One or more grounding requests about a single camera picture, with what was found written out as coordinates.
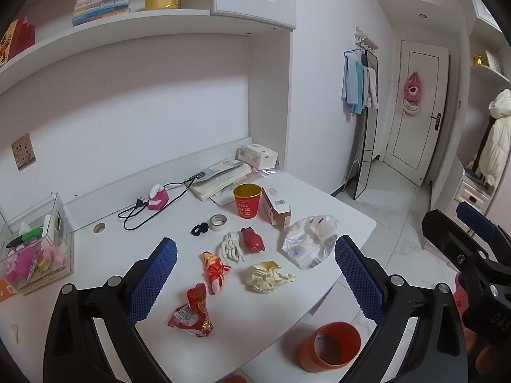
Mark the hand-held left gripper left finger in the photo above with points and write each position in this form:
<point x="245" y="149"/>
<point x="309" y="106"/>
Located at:
<point x="153" y="279"/>

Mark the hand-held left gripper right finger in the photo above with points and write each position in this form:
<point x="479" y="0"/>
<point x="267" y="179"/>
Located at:
<point x="357" y="275"/>

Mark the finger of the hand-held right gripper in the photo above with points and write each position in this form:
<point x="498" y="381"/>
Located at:
<point x="443" y="235"/>
<point x="477" y="220"/>

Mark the red snack packet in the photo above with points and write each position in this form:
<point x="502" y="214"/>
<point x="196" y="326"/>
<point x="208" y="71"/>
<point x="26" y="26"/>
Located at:
<point x="191" y="313"/>

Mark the printed clear plastic bag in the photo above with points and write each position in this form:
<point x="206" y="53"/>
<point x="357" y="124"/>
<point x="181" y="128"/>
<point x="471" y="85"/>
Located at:
<point x="309" y="243"/>

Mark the orange waste bin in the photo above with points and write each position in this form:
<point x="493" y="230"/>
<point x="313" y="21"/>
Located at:
<point x="339" y="333"/>

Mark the yellow paper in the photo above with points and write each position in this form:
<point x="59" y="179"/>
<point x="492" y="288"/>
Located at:
<point x="265" y="277"/>

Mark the white drawer cabinet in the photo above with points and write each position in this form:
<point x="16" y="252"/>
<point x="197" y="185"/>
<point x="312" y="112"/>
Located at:
<point x="473" y="195"/>

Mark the red candy wrapper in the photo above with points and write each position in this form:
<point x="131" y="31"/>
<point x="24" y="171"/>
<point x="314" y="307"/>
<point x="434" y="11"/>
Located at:
<point x="214" y="273"/>

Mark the white down coat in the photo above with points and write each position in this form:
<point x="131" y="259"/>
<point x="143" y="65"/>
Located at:
<point x="497" y="143"/>

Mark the pink white tape dispenser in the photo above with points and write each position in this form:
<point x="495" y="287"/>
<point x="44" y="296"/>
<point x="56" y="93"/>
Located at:
<point x="157" y="199"/>

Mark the adhesive tape roll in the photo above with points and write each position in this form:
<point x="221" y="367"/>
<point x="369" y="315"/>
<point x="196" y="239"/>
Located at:
<point x="218" y="223"/>

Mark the white door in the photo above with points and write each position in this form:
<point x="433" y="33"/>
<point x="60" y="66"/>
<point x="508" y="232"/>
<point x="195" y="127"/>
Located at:
<point x="411" y="143"/>

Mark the small cardboard box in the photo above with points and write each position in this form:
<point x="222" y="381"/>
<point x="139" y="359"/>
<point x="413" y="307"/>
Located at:
<point x="276" y="205"/>

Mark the black framed standing mirror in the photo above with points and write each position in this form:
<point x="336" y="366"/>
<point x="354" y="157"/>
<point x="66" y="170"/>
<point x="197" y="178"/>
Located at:
<point x="369" y="147"/>

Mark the white tube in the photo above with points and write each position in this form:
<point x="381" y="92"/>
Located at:
<point x="50" y="227"/>

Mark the stack of books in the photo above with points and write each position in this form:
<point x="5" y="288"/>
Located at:
<point x="217" y="181"/>

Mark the red paper cup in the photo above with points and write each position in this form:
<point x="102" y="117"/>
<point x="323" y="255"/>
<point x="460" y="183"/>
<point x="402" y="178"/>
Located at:
<point x="246" y="205"/>

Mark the green marker pen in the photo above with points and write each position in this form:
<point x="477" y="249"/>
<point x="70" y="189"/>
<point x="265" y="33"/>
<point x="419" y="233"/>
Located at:
<point x="30" y="234"/>

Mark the pink toy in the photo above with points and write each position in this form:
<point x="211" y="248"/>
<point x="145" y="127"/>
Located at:
<point x="22" y="263"/>

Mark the clear plastic wrapper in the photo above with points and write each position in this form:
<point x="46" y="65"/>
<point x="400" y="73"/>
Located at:
<point x="265" y="173"/>

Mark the pink bag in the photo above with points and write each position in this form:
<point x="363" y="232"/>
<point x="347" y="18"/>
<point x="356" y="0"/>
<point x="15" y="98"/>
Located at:
<point x="412" y="89"/>

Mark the clear acrylic organizer box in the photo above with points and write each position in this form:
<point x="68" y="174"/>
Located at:
<point x="12" y="223"/>

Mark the white tissue box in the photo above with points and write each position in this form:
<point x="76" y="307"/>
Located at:
<point x="257" y="154"/>

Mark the gold ornament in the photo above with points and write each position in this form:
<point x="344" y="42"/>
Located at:
<point x="478" y="60"/>

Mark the white patterned box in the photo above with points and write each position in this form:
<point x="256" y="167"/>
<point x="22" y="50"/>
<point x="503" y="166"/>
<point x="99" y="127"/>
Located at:
<point x="492" y="60"/>

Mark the hanging clothes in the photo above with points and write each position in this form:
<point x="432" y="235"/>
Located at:
<point x="357" y="83"/>

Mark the brown wall socket cover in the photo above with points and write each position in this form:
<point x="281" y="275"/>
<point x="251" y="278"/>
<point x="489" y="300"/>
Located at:
<point x="23" y="152"/>

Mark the white wall hook rack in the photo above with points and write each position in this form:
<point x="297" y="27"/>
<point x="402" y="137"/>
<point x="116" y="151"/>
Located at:
<point x="365" y="38"/>

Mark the white wall shelf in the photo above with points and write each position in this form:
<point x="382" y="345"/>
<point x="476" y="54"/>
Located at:
<point x="119" y="28"/>

